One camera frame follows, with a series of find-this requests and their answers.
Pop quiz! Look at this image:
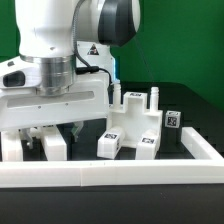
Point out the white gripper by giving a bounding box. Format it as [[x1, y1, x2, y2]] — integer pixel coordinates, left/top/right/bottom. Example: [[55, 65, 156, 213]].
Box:
[[0, 57, 109, 149]]

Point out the white tagged cube right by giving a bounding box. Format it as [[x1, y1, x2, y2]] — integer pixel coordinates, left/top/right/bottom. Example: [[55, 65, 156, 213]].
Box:
[[165, 111, 181, 128]]

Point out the white boundary fence frame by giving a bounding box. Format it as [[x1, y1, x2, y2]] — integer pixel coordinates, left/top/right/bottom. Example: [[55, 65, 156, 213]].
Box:
[[0, 127, 224, 188]]

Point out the white chair seat part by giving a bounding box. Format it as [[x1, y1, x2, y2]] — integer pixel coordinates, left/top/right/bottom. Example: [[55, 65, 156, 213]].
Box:
[[106, 87, 163, 149]]

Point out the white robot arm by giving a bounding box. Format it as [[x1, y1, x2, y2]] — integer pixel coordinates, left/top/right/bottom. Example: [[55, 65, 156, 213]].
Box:
[[0, 0, 140, 146]]

